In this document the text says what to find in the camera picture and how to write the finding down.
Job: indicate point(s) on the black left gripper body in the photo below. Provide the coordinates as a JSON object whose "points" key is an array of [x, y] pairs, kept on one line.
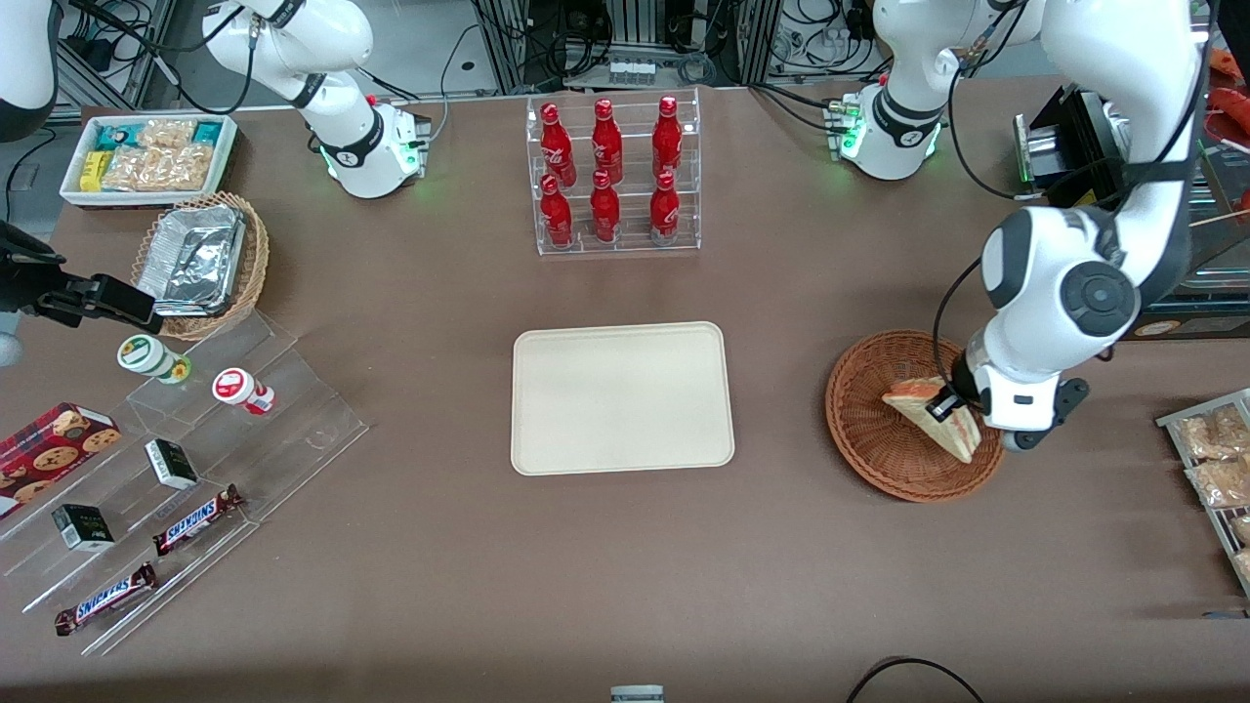
{"points": [[962, 388]]}

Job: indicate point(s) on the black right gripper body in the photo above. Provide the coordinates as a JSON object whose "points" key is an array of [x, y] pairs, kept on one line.
{"points": [[44, 290]]}

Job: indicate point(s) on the triangular sandwich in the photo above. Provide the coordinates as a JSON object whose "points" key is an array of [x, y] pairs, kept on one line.
{"points": [[913, 398]]}

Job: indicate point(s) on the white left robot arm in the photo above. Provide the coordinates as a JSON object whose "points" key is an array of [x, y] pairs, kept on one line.
{"points": [[1074, 283]]}

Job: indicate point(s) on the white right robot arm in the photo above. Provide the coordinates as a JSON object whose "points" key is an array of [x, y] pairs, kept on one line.
{"points": [[342, 146]]}

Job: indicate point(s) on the silver foil tray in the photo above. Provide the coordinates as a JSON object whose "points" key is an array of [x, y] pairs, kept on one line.
{"points": [[190, 259]]}

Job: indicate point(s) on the brown round wicker basket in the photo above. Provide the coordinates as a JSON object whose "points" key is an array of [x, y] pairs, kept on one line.
{"points": [[869, 439]]}

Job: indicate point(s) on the tan wicker basket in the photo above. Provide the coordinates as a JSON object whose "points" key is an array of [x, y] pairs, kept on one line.
{"points": [[256, 264]]}

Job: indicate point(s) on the cream rectangular tray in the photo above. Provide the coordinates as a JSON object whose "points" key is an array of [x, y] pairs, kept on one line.
{"points": [[622, 398]]}

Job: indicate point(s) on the green lid yogurt cup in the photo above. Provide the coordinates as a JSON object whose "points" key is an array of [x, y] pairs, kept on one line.
{"points": [[145, 354]]}

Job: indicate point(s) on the yellow snack pack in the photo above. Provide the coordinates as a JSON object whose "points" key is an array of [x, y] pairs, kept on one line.
{"points": [[94, 171]]}

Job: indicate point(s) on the red lid yogurt cup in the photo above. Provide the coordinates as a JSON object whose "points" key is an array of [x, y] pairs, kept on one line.
{"points": [[234, 387]]}

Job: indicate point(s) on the large clear cracker bag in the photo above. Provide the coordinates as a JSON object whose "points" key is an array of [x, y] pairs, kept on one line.
{"points": [[156, 168]]}

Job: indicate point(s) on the red cookie box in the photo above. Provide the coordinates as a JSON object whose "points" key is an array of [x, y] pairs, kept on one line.
{"points": [[49, 454]]}

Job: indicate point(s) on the teal snack pack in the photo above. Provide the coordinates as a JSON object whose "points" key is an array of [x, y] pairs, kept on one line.
{"points": [[207, 132], [117, 137]]}

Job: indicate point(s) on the small black carton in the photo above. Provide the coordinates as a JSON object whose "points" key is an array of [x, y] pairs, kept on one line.
{"points": [[172, 465], [83, 527]]}

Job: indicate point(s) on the small clear cracker bag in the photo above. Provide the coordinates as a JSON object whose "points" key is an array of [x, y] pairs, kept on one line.
{"points": [[166, 134]]}

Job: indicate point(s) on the white snack bin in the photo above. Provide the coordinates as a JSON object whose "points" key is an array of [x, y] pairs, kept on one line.
{"points": [[227, 156]]}

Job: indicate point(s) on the clear acrylic stepped display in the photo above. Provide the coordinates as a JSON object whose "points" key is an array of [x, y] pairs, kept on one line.
{"points": [[293, 430]]}

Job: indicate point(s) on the brown snickers bar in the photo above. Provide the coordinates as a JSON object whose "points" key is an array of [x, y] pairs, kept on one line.
{"points": [[105, 599], [195, 519]]}

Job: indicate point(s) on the black sealing machine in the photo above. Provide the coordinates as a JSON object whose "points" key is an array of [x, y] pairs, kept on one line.
{"points": [[1084, 137]]}

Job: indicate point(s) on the red cola bottle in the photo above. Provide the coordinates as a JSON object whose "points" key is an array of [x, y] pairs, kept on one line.
{"points": [[667, 137], [557, 215], [556, 142], [665, 207], [606, 142], [604, 210]]}

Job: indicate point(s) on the clear acrylic bottle rack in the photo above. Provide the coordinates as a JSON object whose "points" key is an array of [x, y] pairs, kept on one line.
{"points": [[630, 244]]}

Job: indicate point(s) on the grey box edge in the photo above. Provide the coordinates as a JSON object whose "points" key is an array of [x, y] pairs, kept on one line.
{"points": [[637, 694]]}

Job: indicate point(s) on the white socket strip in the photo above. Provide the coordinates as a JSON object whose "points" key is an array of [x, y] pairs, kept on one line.
{"points": [[631, 71]]}

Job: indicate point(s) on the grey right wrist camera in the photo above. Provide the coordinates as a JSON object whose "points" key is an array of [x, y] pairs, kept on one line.
{"points": [[8, 350]]}

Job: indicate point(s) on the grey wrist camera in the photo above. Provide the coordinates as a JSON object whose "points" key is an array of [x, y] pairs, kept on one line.
{"points": [[1072, 395], [8, 350]]}

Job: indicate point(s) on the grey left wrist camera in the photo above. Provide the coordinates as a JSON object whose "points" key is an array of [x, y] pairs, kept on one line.
{"points": [[1072, 395]]}

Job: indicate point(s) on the aluminium equipment frame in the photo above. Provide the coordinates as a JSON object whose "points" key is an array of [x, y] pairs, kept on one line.
{"points": [[508, 49]]}

